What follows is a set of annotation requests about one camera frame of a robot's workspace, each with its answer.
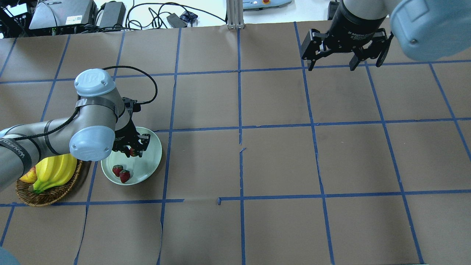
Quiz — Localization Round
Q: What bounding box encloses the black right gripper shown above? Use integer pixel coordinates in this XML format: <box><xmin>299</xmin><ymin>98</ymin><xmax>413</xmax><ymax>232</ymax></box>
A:
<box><xmin>301</xmin><ymin>0</ymin><xmax>394</xmax><ymax>71</ymax></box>

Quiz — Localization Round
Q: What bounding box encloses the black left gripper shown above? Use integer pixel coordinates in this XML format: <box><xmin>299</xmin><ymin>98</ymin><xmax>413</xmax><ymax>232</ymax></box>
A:
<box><xmin>112</xmin><ymin>97</ymin><xmax>151</xmax><ymax>158</ymax></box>

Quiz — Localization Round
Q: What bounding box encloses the red strawberry green top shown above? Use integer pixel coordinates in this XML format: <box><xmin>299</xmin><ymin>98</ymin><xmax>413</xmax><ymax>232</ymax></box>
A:
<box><xmin>111</xmin><ymin>165</ymin><xmax>124</xmax><ymax>178</ymax></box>

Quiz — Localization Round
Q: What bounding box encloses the dark red strawberry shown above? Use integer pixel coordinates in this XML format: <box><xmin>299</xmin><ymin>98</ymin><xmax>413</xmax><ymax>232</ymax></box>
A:
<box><xmin>119</xmin><ymin>170</ymin><xmax>131</xmax><ymax>183</ymax></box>

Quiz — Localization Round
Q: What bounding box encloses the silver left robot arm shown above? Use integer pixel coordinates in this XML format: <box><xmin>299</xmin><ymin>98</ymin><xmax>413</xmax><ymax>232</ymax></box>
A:
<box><xmin>0</xmin><ymin>67</ymin><xmax>151</xmax><ymax>190</ymax></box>

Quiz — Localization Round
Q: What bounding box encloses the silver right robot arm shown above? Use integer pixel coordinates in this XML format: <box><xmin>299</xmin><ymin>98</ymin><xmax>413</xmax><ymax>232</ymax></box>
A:
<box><xmin>301</xmin><ymin>0</ymin><xmax>471</xmax><ymax>71</ymax></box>

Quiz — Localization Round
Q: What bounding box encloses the pale green round plate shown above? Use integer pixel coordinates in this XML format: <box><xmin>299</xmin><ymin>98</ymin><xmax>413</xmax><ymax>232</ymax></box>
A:
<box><xmin>100</xmin><ymin>127</ymin><xmax>163</xmax><ymax>185</ymax></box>

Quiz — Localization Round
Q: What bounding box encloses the yellow banana bunch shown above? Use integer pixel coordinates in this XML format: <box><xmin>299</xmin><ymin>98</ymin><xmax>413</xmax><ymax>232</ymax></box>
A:
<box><xmin>28</xmin><ymin>154</ymin><xmax>77</xmax><ymax>194</ymax></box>

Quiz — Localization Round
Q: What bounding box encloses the brown wicker basket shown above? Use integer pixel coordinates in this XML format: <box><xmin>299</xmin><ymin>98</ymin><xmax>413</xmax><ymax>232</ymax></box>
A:
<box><xmin>15</xmin><ymin>160</ymin><xmax>90</xmax><ymax>207</ymax></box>

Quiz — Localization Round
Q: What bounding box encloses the blue grey teach pendant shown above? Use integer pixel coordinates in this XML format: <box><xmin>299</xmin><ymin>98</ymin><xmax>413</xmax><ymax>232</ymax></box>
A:
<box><xmin>242</xmin><ymin>0</ymin><xmax>292</xmax><ymax>11</ymax></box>

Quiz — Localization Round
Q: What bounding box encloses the red yellow apple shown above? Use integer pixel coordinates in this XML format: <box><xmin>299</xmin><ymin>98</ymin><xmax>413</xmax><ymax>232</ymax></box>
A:
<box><xmin>19</xmin><ymin>166</ymin><xmax>38</xmax><ymax>184</ymax></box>

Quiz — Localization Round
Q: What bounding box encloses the black power adapter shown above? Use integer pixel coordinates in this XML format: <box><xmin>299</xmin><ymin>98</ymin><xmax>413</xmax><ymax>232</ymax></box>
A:
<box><xmin>97</xmin><ymin>1</ymin><xmax>126</xmax><ymax>28</ymax></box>

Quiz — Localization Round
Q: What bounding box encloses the black computer box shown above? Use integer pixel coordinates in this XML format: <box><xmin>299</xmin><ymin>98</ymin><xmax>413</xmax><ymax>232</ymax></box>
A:
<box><xmin>29</xmin><ymin>0</ymin><xmax>96</xmax><ymax>30</ymax></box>

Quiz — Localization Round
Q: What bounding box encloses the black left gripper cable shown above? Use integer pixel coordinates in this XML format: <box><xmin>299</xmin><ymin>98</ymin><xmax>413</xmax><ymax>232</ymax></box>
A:
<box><xmin>55</xmin><ymin>66</ymin><xmax>158</xmax><ymax>129</ymax></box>

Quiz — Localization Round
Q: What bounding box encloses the aluminium frame post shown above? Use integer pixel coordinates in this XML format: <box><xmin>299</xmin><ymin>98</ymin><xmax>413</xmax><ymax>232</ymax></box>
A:
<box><xmin>226</xmin><ymin>0</ymin><xmax>245</xmax><ymax>30</ymax></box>

